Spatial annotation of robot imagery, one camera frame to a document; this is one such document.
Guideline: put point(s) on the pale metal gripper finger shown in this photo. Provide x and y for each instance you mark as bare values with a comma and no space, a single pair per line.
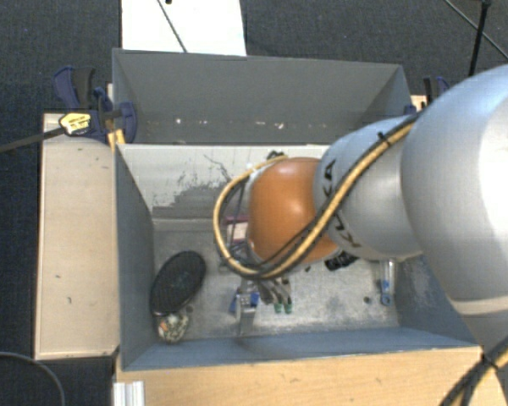
248,317

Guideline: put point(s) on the grey metal bin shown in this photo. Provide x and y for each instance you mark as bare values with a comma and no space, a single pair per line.
321,303

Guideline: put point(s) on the mottled green and white ball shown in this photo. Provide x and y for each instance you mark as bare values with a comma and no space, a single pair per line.
173,327

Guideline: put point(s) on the black oval disc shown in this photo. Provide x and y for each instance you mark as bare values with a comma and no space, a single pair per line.
178,281

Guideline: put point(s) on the blue and silver small tool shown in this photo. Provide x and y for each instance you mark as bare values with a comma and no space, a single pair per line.
385,286

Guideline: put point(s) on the pale wood flat board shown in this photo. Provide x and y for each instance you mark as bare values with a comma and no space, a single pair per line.
76,248

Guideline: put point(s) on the black cylinder on white bracket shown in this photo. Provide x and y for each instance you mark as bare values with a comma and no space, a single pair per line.
340,262

